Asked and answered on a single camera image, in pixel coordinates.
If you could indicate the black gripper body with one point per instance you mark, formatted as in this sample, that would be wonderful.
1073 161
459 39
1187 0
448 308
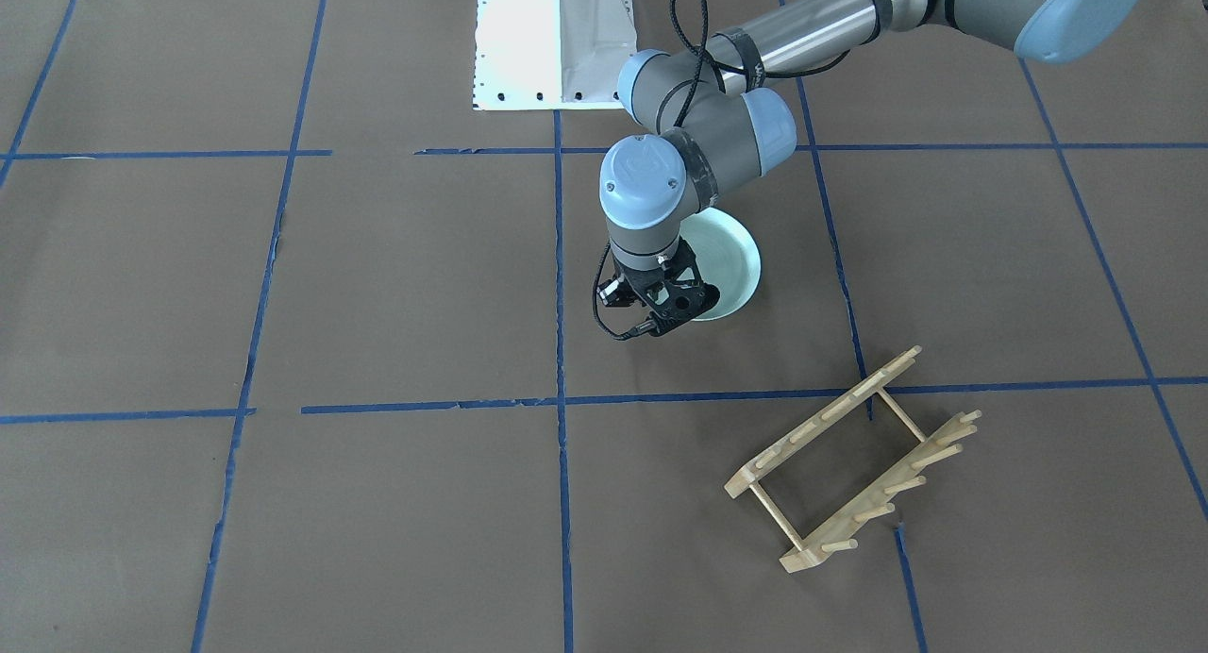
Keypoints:
618 292

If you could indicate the light green round plate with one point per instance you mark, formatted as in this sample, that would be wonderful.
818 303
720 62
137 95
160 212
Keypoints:
727 257

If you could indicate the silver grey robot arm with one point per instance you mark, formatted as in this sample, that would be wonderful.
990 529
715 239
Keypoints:
712 122

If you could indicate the wooden dish rack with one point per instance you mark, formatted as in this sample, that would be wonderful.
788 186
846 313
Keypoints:
842 467

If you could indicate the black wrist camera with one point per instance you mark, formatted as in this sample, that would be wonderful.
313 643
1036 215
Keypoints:
616 292

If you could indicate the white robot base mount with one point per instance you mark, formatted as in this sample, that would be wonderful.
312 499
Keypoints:
551 54

